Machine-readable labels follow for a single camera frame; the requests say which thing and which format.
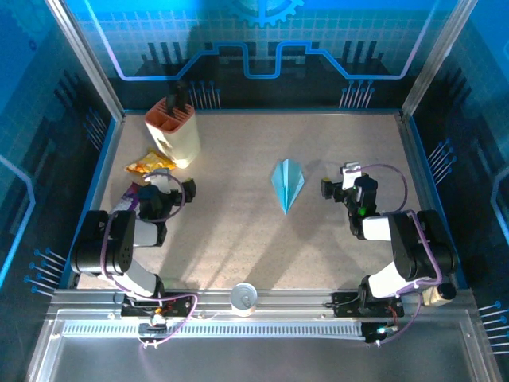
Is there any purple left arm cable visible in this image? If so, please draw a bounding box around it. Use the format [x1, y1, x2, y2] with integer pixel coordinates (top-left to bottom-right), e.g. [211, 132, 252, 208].
[100, 170, 199, 348]

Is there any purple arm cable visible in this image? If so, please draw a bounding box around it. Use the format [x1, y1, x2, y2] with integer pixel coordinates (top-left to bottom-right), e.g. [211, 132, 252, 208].
[100, 170, 199, 348]
[357, 162, 445, 347]

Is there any cream knife block orange top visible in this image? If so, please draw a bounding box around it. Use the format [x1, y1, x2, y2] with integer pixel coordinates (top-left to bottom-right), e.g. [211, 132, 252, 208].
[143, 97, 202, 170]

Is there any small controller board with wires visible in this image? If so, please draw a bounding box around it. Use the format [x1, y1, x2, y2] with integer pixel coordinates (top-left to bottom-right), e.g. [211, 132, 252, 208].
[137, 311, 170, 349]
[362, 320, 401, 346]

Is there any white paper cup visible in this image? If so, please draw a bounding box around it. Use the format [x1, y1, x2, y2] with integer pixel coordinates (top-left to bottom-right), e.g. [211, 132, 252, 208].
[229, 282, 258, 318]

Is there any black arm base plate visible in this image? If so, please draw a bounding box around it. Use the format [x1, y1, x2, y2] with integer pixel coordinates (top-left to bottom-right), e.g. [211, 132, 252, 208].
[331, 291, 406, 318]
[120, 292, 195, 318]

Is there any light blue paper sheet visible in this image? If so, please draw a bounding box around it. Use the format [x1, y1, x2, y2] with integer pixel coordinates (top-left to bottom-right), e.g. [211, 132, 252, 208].
[270, 158, 306, 216]

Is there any white slotted cable duct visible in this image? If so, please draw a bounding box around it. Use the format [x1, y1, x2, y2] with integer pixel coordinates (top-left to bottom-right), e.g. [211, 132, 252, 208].
[61, 321, 367, 341]

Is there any purple snack bag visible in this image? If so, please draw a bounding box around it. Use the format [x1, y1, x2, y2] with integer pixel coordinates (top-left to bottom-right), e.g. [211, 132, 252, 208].
[111, 181, 149, 214]

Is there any aluminium table rail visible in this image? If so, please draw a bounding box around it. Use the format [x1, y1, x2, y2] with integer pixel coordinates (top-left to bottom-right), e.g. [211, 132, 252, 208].
[46, 288, 476, 319]

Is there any blue-edged aluminium side rail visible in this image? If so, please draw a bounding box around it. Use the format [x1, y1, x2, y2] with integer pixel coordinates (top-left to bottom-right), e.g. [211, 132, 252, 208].
[58, 115, 125, 290]
[397, 112, 469, 290]

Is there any aluminium frame post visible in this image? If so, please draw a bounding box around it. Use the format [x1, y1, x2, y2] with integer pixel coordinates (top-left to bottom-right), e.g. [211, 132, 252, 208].
[45, 0, 126, 123]
[400, 0, 479, 119]

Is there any yellow snack bag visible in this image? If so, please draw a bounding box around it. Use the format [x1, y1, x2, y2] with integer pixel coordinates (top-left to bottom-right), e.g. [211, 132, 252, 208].
[124, 147, 177, 176]

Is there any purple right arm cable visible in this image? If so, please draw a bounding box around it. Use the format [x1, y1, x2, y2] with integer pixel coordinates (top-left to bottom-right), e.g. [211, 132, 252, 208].
[357, 162, 445, 347]

